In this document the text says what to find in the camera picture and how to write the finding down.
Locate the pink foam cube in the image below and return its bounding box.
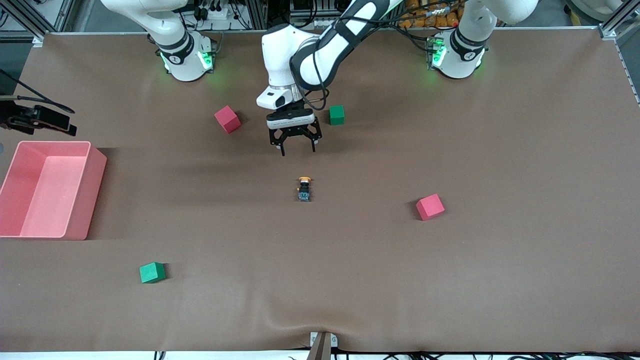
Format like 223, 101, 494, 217
415, 194, 446, 221
214, 105, 242, 134

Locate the pink plastic bin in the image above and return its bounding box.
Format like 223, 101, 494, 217
0, 141, 108, 241

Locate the brown table cloth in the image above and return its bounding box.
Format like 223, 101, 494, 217
0, 27, 640, 354

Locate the white power strip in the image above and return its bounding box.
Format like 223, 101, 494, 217
192, 2, 231, 22

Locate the pile of orange items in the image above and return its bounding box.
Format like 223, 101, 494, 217
400, 0, 463, 29

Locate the white rounded machine housing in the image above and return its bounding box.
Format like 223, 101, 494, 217
565, 0, 626, 16

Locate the aluminium frame diagonal profile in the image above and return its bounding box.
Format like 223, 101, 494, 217
0, 0, 48, 48

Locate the aluminium frame post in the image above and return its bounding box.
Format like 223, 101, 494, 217
248, 0, 268, 30

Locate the grey metal mount bracket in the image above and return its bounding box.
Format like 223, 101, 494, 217
309, 331, 339, 360

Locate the aluminium table edge rail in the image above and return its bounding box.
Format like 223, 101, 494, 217
614, 37, 640, 106

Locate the aluminium frame corner profile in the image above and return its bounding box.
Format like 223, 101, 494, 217
598, 0, 640, 41

